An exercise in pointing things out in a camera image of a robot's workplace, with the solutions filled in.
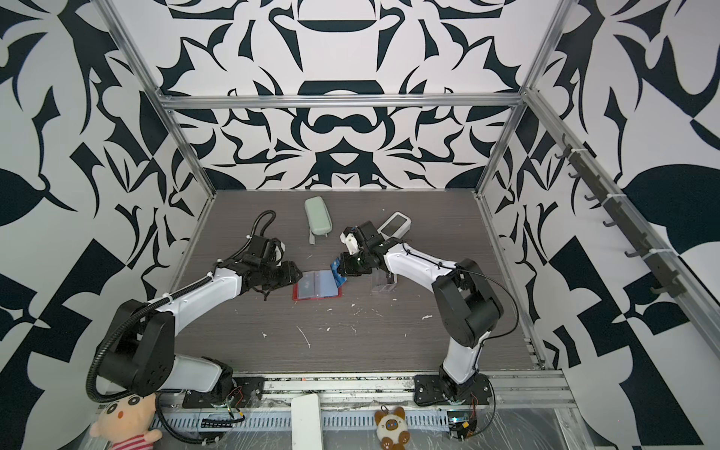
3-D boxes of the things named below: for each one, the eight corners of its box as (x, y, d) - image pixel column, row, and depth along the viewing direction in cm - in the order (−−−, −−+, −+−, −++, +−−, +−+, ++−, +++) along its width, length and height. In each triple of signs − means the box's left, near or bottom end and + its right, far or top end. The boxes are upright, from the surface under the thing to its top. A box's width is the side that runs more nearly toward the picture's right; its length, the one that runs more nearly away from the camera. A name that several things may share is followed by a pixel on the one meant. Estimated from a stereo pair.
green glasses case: (313, 238, 107) (312, 232, 104) (303, 205, 118) (301, 199, 115) (335, 232, 109) (335, 226, 106) (323, 200, 120) (322, 194, 117)
